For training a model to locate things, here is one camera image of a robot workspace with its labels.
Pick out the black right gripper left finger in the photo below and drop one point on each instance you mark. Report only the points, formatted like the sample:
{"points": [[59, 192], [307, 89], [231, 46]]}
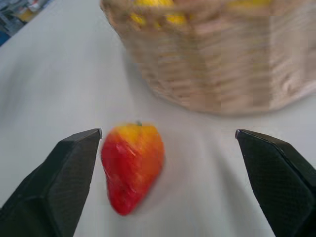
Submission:
{"points": [[53, 187]]}

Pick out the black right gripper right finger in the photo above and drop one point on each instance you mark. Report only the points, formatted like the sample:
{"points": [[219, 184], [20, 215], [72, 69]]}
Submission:
{"points": [[279, 182]]}

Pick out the wicker basket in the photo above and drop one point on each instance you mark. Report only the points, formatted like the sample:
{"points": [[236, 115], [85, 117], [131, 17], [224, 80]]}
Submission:
{"points": [[217, 56]]}

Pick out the background clutter of boxes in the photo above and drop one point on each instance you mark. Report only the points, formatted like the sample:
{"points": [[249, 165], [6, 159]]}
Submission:
{"points": [[18, 14]]}

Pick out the yellow fruit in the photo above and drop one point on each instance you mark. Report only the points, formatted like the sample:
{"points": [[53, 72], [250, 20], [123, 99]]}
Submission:
{"points": [[158, 12]]}

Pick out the red and yellow mango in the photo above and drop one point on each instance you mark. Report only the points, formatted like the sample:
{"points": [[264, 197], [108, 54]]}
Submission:
{"points": [[132, 168]]}

